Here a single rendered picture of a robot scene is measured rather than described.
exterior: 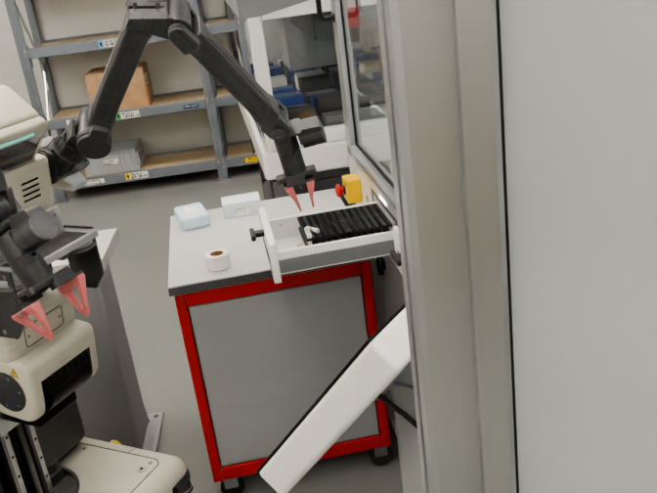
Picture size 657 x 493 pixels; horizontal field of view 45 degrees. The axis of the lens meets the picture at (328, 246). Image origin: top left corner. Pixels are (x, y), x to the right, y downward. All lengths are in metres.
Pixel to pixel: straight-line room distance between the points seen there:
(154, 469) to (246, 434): 0.30
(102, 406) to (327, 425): 1.91
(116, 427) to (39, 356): 0.98
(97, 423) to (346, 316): 1.00
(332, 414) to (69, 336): 1.13
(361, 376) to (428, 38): 0.64
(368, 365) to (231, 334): 1.44
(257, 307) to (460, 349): 1.94
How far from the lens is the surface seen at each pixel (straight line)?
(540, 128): 0.35
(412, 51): 0.31
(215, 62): 1.78
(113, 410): 2.84
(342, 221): 2.10
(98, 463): 2.46
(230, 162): 5.85
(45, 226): 1.50
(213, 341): 2.33
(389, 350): 0.89
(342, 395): 0.94
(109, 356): 2.74
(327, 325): 2.34
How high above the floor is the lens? 1.62
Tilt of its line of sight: 22 degrees down
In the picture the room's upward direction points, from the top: 7 degrees counter-clockwise
